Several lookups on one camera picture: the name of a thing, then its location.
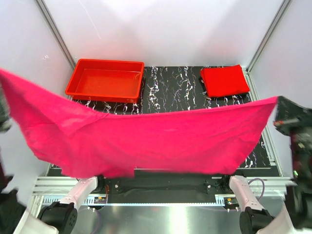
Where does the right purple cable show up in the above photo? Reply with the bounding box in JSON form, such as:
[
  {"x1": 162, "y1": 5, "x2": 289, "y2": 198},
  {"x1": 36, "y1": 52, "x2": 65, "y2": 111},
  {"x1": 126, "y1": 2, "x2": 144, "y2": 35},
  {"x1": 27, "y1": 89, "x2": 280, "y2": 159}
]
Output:
[{"x1": 247, "y1": 177, "x2": 266, "y2": 203}]

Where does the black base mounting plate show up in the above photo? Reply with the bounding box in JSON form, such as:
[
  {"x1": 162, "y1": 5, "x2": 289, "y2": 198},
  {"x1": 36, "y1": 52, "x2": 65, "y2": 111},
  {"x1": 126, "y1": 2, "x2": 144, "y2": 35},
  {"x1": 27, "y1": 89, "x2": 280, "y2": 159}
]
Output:
[{"x1": 93, "y1": 169, "x2": 232, "y2": 194}]

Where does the folded red t shirt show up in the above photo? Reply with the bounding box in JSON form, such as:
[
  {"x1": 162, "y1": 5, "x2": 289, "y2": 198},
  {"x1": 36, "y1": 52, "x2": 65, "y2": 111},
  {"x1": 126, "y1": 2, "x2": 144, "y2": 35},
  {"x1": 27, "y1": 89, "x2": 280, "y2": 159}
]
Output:
[{"x1": 200, "y1": 65, "x2": 250, "y2": 98}]

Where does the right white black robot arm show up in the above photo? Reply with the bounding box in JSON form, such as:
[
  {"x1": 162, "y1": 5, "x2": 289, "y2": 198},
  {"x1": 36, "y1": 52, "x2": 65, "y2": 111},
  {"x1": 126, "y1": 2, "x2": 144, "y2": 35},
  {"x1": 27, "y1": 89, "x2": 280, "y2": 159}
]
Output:
[{"x1": 229, "y1": 96, "x2": 312, "y2": 234}]

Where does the black marble pattern mat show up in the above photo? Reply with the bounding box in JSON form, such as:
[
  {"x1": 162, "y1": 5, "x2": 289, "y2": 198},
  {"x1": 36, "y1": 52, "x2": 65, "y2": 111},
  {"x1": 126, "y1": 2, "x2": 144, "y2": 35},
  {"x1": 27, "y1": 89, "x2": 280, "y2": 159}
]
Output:
[{"x1": 46, "y1": 65, "x2": 281, "y2": 177}]

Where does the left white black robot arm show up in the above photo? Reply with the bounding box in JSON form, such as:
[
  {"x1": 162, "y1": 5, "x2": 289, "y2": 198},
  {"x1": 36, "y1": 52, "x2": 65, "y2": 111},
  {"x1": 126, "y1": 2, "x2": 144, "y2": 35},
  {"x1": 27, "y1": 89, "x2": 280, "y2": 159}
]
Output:
[{"x1": 0, "y1": 167, "x2": 98, "y2": 234}]

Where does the red plastic bin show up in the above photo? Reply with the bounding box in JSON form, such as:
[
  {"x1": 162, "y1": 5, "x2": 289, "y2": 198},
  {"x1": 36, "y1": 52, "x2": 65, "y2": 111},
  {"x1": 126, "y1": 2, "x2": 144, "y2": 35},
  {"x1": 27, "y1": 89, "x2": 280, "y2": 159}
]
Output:
[{"x1": 65, "y1": 58, "x2": 144, "y2": 103}]

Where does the pink t shirt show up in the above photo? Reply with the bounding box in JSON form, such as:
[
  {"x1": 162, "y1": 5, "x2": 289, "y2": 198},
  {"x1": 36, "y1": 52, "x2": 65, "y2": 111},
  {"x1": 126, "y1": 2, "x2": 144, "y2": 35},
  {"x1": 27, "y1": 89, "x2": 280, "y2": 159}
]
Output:
[{"x1": 0, "y1": 70, "x2": 277, "y2": 178}]

